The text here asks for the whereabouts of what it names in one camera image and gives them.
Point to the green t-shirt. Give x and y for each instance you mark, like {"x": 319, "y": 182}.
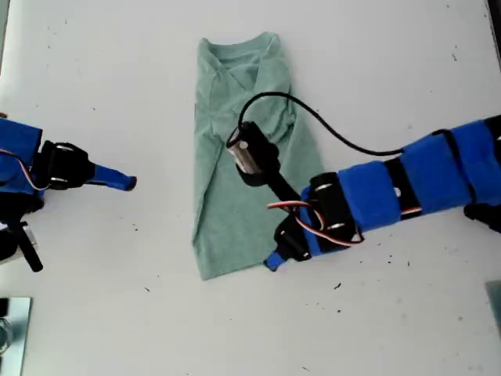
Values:
{"x": 227, "y": 227}

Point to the black clamp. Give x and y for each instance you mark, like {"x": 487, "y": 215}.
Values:
{"x": 3, "y": 307}

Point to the camera black stalk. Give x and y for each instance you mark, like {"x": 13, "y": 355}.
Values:
{"x": 283, "y": 188}

